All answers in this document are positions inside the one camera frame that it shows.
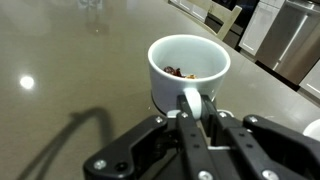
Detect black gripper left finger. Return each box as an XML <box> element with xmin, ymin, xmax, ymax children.
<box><xmin>83</xmin><ymin>94</ymin><xmax>222</xmax><ymax>180</ymax></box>

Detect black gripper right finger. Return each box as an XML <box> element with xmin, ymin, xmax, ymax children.
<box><xmin>200</xmin><ymin>94</ymin><xmax>320</xmax><ymax>180</ymax></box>

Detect stainless steel dishwasher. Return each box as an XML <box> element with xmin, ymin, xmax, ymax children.
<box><xmin>256</xmin><ymin>0</ymin><xmax>320</xmax><ymax>86</ymax></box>

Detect white sink base cabinet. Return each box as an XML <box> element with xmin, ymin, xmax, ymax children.
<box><xmin>298</xmin><ymin>59</ymin><xmax>320</xmax><ymax>101</ymax></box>

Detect dark red dried fruit pieces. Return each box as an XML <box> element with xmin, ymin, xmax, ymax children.
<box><xmin>163</xmin><ymin>65</ymin><xmax>198</xmax><ymax>80</ymax></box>

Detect white ceramic mug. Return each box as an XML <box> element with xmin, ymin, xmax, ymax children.
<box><xmin>147</xmin><ymin>34</ymin><xmax>232</xmax><ymax>120</ymax></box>

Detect tan wooden chair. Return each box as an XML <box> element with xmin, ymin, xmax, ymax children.
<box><xmin>184</xmin><ymin>0</ymin><xmax>243</xmax><ymax>42</ymax></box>

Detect narrow white base cabinet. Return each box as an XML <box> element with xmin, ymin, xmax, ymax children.
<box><xmin>238</xmin><ymin>1</ymin><xmax>282</xmax><ymax>57</ymax></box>

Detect white ceramic bowl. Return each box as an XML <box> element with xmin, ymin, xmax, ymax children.
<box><xmin>302</xmin><ymin>118</ymin><xmax>320</xmax><ymax>142</ymax></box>

